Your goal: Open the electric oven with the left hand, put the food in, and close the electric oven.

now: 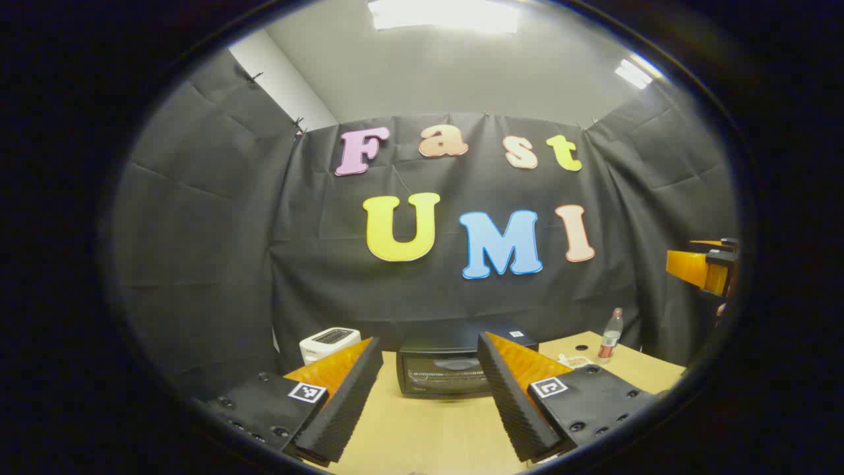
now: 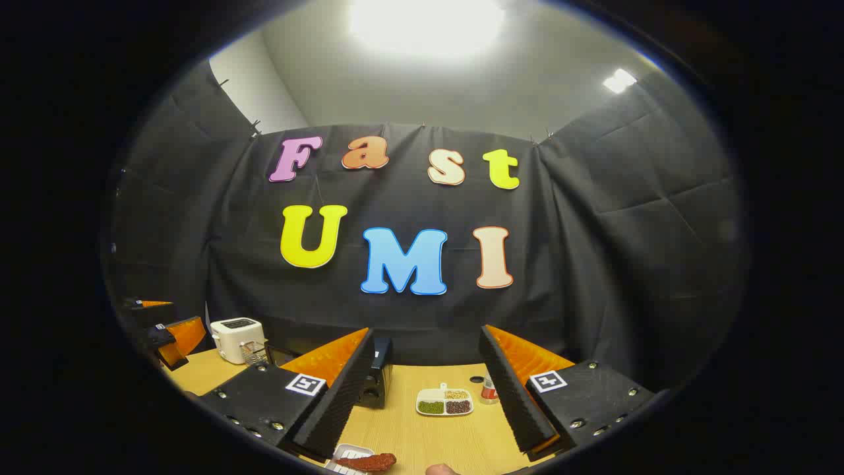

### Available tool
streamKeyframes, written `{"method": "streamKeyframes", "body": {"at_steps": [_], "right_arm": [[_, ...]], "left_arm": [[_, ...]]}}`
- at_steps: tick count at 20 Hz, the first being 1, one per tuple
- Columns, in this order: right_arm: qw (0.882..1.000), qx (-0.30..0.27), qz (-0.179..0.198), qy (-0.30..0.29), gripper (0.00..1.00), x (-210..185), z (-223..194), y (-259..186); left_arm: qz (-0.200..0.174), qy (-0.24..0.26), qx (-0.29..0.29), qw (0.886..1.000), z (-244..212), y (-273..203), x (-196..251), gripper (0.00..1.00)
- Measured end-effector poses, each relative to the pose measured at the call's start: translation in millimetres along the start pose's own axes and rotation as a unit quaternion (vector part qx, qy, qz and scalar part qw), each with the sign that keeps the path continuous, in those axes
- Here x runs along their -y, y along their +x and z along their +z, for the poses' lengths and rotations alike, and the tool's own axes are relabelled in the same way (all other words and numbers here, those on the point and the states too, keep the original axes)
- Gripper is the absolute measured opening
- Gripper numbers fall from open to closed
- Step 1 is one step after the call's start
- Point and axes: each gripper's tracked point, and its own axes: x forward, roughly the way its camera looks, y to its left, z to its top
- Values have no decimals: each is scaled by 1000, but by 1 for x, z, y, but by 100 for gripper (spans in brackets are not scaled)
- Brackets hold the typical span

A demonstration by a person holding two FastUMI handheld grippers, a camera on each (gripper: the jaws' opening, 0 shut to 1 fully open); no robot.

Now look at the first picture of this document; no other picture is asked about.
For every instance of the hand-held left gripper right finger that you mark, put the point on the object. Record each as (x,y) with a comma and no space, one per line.
(511,402)

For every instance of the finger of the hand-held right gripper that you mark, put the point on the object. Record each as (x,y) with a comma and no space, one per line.
(715,244)
(692,269)

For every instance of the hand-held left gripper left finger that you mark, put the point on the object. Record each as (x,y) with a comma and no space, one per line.
(349,396)

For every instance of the black electric oven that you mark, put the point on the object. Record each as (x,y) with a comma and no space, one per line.
(442,369)

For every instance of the white toaster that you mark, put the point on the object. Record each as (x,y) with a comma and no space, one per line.
(326,343)

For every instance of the white divided plate of beans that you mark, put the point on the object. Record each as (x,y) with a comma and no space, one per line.
(575,361)

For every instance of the clear red label water bottle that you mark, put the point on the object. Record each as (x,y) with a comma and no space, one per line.
(610,340)

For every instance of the black backdrop cloth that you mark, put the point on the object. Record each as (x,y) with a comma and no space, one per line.
(461,297)

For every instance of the small ceiling light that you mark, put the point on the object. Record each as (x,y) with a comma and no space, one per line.
(634,74)

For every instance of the large ceiling light panel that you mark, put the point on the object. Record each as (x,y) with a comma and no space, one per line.
(445,14)

